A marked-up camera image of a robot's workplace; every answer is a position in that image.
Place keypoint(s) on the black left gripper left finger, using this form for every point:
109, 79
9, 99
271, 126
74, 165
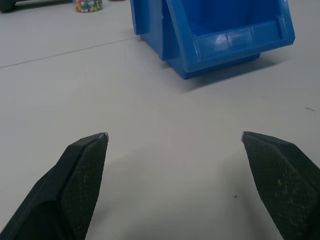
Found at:
72, 185

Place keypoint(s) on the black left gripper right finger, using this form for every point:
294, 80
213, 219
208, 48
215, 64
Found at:
282, 180

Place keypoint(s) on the blue plastic storage bin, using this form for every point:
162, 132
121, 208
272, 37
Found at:
220, 32

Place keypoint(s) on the black device base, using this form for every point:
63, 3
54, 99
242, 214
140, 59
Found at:
27, 3

